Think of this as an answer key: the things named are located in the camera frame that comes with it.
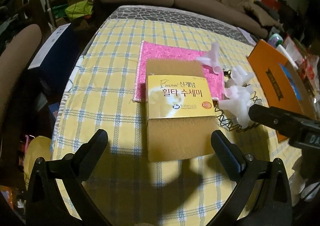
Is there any black zigzag wire headband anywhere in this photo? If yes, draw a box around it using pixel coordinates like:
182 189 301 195
214 70 262 132

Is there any white PVC fitting pile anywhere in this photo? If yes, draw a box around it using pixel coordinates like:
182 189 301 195
218 85 262 129

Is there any yellow scrubber sponge box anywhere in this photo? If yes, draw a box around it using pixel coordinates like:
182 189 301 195
145 74 217 162

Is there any pink microfiber cloth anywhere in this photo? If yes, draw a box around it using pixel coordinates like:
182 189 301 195
133 41 225 102

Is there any white PVC pipe fitting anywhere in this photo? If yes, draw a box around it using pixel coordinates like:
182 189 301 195
196 42 222 75

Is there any orange cardboard box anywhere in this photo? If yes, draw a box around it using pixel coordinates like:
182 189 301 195
247 40 318 141

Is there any white tissue box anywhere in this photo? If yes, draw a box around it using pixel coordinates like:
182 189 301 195
276 44 298 71

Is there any yellow checkered tablecloth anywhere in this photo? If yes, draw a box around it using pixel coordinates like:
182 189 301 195
49 18 303 226

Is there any brown cushion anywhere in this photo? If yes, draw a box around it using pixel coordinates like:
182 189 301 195
243 2 284 32

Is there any dark blue long box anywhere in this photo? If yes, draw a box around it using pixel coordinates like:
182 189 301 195
28 23 88 84

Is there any red box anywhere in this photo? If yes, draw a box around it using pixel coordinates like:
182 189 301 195
261 0 281 11

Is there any brown chair back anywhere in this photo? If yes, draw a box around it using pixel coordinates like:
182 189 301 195
0 24 42 116

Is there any green bag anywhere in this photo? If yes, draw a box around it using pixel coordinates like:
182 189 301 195
65 0 93 21

